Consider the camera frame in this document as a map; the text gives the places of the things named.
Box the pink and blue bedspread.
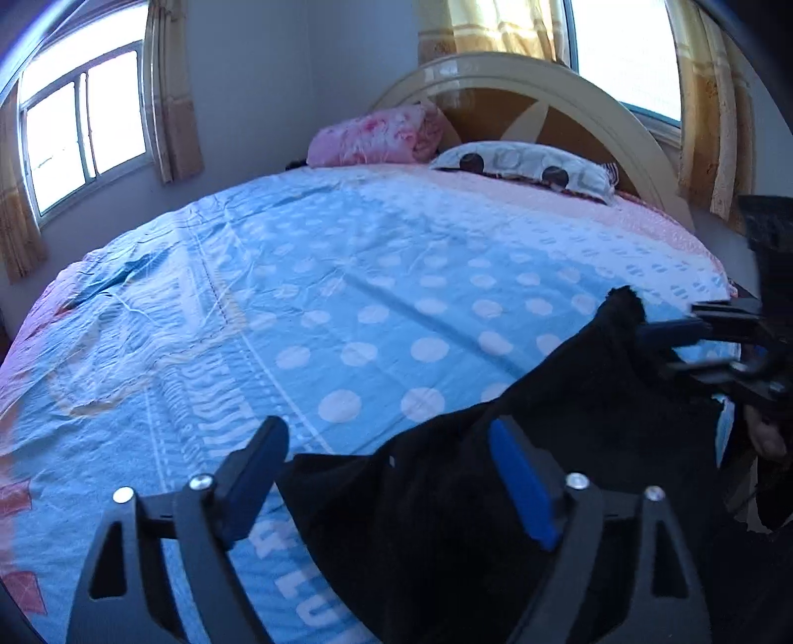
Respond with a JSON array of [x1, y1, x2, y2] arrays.
[[0, 162, 741, 644]]

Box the beige patterned curtain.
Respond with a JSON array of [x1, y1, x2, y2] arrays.
[[144, 0, 205, 185], [0, 93, 49, 284]]

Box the person's right hand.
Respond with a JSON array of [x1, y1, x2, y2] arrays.
[[743, 402, 789, 460]]

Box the black pants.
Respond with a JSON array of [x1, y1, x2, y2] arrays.
[[276, 286, 744, 644]]

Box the white printed pillow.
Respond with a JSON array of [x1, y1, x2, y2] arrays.
[[429, 141, 621, 205]]

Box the pink floral pillow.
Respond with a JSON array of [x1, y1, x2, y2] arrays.
[[308, 102, 453, 168]]

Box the cream and wood headboard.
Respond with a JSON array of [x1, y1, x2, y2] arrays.
[[372, 53, 698, 230]]

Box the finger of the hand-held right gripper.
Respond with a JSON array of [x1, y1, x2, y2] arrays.
[[635, 300, 764, 355], [657, 354, 769, 397]]

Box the large bright window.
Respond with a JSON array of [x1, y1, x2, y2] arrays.
[[564, 0, 685, 125]]

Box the sliding glass window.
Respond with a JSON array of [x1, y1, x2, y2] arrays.
[[17, 40, 156, 217]]

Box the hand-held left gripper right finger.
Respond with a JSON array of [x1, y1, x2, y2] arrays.
[[488, 416, 710, 644]]

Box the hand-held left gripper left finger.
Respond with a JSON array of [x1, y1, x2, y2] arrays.
[[65, 416, 290, 644]]

